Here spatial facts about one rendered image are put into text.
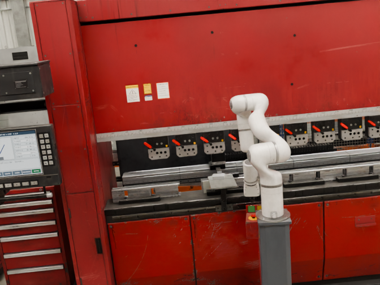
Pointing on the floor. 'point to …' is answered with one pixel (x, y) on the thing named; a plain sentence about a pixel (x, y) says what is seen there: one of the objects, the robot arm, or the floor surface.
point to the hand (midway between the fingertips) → (252, 199)
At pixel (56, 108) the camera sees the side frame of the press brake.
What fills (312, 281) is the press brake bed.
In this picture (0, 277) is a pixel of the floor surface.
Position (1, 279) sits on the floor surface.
